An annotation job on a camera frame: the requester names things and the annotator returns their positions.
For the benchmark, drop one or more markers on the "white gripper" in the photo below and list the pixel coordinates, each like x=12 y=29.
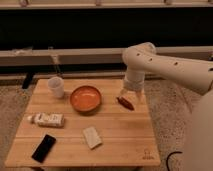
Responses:
x=133 y=81

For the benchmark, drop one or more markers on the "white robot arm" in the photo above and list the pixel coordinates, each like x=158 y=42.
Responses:
x=196 y=75

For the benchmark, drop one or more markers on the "white sponge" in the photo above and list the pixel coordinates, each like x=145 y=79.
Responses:
x=92 y=137

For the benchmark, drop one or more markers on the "orange bowl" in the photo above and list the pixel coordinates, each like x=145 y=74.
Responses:
x=85 y=98

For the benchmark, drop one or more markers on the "wooden cutting board table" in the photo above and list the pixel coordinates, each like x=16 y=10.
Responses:
x=111 y=136

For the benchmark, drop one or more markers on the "white plastic cup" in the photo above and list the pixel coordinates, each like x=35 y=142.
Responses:
x=56 y=86

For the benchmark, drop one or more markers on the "white labelled bottle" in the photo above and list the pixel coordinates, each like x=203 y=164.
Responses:
x=47 y=120

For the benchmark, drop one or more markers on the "black smartphone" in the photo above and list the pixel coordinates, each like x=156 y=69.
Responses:
x=44 y=148

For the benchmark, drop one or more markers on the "grey metal rail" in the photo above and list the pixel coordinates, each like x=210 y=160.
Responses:
x=92 y=56

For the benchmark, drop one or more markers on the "black bracket foot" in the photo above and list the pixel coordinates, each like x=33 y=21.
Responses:
x=27 y=80

